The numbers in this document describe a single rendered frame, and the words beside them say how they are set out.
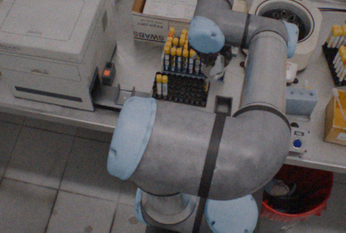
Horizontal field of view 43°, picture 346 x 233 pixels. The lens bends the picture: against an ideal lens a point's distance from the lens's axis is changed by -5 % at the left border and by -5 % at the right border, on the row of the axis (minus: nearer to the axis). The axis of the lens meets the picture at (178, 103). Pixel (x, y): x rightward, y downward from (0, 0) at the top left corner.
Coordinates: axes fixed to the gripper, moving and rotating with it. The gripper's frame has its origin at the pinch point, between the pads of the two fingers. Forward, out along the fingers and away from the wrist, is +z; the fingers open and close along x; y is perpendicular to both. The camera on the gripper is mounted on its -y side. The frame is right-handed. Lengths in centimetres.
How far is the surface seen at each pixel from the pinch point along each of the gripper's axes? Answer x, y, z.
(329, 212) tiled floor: 51, -42, 108
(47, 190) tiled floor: -49, 52, 108
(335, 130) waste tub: 34.9, -17.3, 11.9
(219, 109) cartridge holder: 4.5, 0.1, 18.7
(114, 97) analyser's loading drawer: -16.5, 22.9, 12.9
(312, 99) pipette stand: 23.7, -18.9, 10.1
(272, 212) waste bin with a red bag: 35, -5, 65
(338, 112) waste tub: 30.8, -27.8, 19.3
